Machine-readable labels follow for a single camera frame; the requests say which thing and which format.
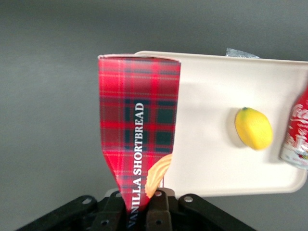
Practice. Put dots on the red tartan cookie box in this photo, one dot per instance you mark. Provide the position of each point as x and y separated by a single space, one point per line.
134 96

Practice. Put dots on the crumpled silver foil piece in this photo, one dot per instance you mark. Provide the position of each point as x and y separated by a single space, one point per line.
240 53

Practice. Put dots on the beige plastic tray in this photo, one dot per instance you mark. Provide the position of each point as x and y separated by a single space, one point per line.
216 84

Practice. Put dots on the red cola can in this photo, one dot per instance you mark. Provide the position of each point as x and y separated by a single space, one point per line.
298 134

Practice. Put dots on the yellow lemon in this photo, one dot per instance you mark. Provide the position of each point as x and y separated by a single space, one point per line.
253 128

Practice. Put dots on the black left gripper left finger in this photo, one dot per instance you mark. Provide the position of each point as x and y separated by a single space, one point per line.
106 214

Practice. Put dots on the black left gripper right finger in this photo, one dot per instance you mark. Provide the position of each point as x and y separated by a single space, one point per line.
163 211

